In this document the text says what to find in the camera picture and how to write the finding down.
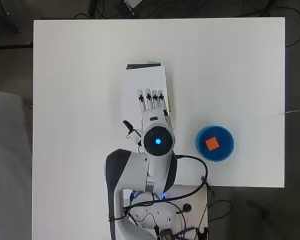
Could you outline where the black looped cable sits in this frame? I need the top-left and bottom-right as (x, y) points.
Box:
(207, 199), (234, 224)

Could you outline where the white cable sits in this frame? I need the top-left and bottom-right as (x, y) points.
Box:
(283, 106), (300, 115)

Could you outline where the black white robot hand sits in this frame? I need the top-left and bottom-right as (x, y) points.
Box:
(122, 88), (174, 140)

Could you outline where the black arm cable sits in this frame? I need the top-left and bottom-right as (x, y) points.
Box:
(109, 154), (210, 223)

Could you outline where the blue round tub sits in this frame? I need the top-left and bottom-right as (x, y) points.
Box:
(195, 125), (235, 163)

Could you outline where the black rod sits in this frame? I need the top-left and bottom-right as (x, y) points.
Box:
(200, 176), (216, 197)

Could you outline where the orange cube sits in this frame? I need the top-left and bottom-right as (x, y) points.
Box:
(204, 136), (220, 152)

